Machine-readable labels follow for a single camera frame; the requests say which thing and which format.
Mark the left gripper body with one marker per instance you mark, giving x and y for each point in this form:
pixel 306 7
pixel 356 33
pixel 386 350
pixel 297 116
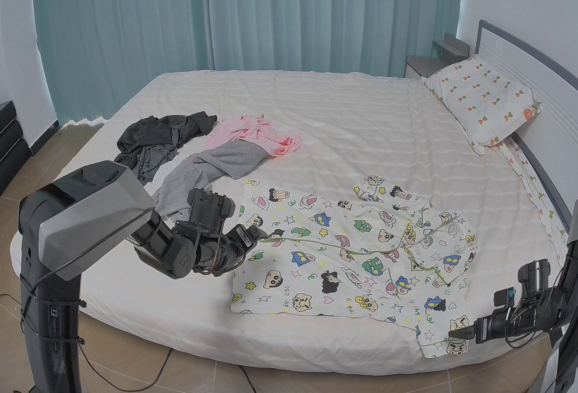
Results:
pixel 244 240

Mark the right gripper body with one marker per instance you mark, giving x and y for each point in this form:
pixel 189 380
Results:
pixel 494 324

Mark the white printed pyjama top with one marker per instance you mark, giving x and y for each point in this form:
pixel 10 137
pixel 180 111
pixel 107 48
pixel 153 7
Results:
pixel 343 274

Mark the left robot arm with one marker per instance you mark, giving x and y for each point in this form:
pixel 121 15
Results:
pixel 90 210

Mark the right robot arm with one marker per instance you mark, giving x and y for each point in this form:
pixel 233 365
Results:
pixel 564 292

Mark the grey knit garment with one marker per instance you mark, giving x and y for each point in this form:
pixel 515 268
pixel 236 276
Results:
pixel 225 161

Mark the pink garment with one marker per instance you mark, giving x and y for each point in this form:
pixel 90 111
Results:
pixel 253 134

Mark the black garment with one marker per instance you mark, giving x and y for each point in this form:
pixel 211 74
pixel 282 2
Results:
pixel 153 138

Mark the bed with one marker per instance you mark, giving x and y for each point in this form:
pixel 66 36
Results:
pixel 361 125

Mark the white printed pillow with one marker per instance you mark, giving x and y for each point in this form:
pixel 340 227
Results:
pixel 487 102

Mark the blue-green curtain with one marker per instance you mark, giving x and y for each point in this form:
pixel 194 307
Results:
pixel 225 12

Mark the black chest of drawers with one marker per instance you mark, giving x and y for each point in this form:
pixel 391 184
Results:
pixel 11 143

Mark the grey bedside table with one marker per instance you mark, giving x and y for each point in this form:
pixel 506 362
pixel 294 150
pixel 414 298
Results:
pixel 424 64

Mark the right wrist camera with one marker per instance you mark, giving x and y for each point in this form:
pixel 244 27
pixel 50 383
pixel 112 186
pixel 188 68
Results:
pixel 503 297

